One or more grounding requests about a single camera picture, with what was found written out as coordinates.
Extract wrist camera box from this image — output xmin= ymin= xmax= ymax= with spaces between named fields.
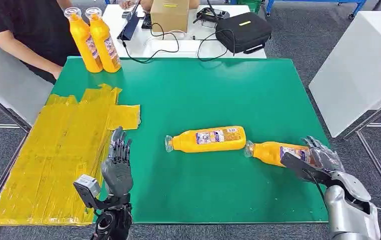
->
xmin=73 ymin=174 xmax=102 ymax=210
xmin=280 ymin=151 xmax=334 ymax=186

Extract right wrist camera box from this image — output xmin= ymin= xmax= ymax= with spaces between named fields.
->
xmin=280 ymin=151 xmax=334 ymax=186

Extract person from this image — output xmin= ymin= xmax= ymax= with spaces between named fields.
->
xmin=0 ymin=0 xmax=82 ymax=85
xmin=117 ymin=0 xmax=201 ymax=12

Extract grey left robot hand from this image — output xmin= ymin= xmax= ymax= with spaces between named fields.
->
xmin=101 ymin=126 xmax=134 ymax=199

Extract black smartphone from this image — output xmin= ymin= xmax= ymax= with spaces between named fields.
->
xmin=141 ymin=13 xmax=152 ymax=30

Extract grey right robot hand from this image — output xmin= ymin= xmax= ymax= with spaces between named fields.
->
xmin=301 ymin=135 xmax=345 ymax=173

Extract brown cardboard box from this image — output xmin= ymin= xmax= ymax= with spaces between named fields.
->
xmin=150 ymin=0 xmax=191 ymax=33

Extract green table mat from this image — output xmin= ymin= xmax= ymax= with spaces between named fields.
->
xmin=51 ymin=56 xmax=331 ymax=224

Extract green crate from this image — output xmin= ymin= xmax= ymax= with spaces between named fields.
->
xmin=236 ymin=0 xmax=264 ymax=13

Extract white table with metal legs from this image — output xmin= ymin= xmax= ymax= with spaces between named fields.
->
xmin=0 ymin=18 xmax=55 ymax=133
xmin=308 ymin=10 xmax=381 ymax=206

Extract yellow taped sheet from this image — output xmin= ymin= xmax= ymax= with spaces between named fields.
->
xmin=0 ymin=83 xmax=142 ymax=227

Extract black cable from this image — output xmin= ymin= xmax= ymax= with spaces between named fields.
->
xmin=197 ymin=28 xmax=236 ymax=63
xmin=120 ymin=22 xmax=181 ymax=64

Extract blue metal cart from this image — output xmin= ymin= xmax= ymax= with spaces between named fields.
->
xmin=265 ymin=0 xmax=368 ymax=19

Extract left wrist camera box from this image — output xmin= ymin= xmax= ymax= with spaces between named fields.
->
xmin=73 ymin=174 xmax=102 ymax=210

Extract black remote controller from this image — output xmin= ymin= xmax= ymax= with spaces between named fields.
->
xmin=193 ymin=0 xmax=230 ymax=24

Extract orange drink bottle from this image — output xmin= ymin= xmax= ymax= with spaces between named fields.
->
xmin=164 ymin=125 xmax=247 ymax=154
xmin=84 ymin=6 xmax=122 ymax=74
xmin=63 ymin=6 xmax=104 ymax=74
xmin=244 ymin=140 xmax=314 ymax=168

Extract black carry bag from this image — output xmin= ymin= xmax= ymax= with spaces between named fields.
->
xmin=214 ymin=11 xmax=273 ymax=55

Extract white table with devices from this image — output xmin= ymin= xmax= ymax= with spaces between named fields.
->
xmin=85 ymin=3 xmax=268 ymax=60

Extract dark blue tablet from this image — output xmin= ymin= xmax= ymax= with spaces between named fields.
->
xmin=116 ymin=0 xmax=142 ymax=42

